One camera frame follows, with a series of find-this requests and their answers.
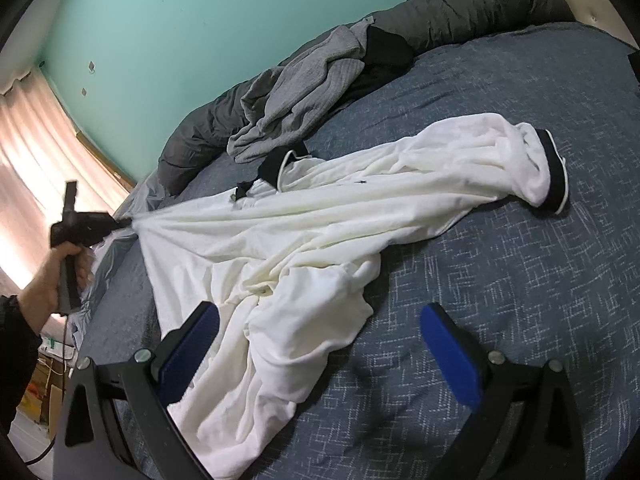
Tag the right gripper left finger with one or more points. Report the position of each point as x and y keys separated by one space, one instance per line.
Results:
x=90 y=443

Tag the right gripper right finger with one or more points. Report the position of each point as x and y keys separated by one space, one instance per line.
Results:
x=524 y=422

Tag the white polo shirt black trim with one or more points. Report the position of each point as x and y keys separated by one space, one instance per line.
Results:
x=287 y=265

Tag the person's left hand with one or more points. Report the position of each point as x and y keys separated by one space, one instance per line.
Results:
x=39 y=299

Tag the peach window curtain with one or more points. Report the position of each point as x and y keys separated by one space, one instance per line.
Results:
x=40 y=153

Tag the blue patterned bed sheet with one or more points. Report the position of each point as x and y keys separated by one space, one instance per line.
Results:
x=565 y=287

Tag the grey knit sweater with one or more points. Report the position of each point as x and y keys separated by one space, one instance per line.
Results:
x=284 y=103

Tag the black garment under sweater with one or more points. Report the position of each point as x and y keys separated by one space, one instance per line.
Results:
x=387 y=57

